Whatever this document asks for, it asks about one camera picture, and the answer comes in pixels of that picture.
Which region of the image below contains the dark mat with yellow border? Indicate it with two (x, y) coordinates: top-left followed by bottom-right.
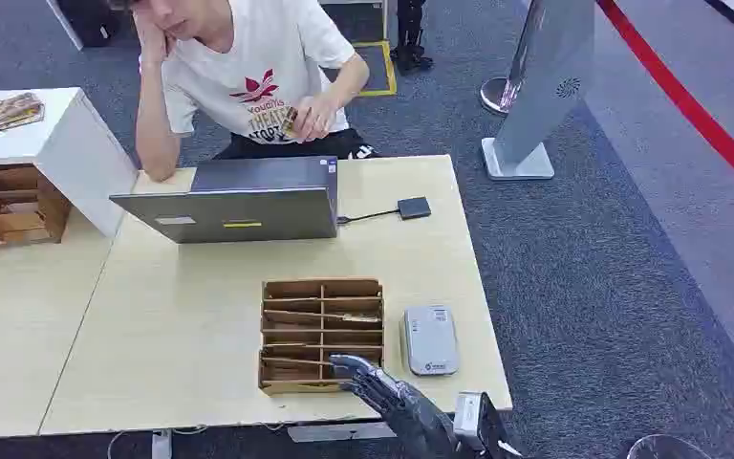
(322, 40), (399, 98)

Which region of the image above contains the black bag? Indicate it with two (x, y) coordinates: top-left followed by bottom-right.
(56, 0), (122, 49)

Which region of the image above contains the white power strip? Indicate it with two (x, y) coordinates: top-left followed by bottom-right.
(150, 429), (173, 459)

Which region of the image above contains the wooden card box with dividers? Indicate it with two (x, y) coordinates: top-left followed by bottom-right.
(257, 277), (386, 397)

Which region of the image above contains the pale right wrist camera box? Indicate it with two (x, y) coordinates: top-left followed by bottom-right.
(452, 391), (491, 452)

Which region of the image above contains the clear round dome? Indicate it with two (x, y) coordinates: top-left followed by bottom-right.
(626, 433), (715, 459)

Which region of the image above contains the grey slanted kiosk stand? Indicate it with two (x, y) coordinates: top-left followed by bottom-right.
(481, 0), (596, 182)

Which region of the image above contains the white flat card reader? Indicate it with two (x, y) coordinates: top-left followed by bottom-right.
(399, 305), (461, 378)

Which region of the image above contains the grey desk frame bracket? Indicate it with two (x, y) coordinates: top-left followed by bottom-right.
(287, 422), (399, 444)

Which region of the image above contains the dark square adapter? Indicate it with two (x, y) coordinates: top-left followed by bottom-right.
(397, 196), (433, 221)

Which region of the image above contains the wooden card box on side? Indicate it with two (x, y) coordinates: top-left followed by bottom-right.
(0, 164), (74, 251)

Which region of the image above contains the white cable under desk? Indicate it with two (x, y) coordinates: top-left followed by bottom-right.
(105, 424), (210, 459)

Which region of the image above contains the white table leg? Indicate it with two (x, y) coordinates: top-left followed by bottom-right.
(45, 0), (84, 52)

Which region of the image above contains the chrome stanchion base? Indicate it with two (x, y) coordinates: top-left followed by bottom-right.
(479, 76), (520, 117)

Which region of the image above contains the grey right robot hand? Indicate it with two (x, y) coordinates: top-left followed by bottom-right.
(329, 352), (473, 459)

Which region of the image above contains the person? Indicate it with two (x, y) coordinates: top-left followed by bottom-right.
(105, 0), (381, 184)

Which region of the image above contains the grey laptop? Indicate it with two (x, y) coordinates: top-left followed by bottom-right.
(108, 155), (340, 245)

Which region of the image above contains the red barrier belt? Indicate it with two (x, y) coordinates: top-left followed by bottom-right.
(596, 0), (734, 209)

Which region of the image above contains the black adapter cable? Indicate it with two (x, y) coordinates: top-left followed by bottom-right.
(336, 208), (401, 226)

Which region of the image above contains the stack of printed cards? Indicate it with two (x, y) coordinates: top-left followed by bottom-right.
(0, 92), (47, 133)

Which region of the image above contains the card lying flat in slot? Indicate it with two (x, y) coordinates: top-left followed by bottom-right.
(264, 308), (381, 325)

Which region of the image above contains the black robot legs standing afar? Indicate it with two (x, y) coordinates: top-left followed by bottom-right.
(389, 0), (436, 76)

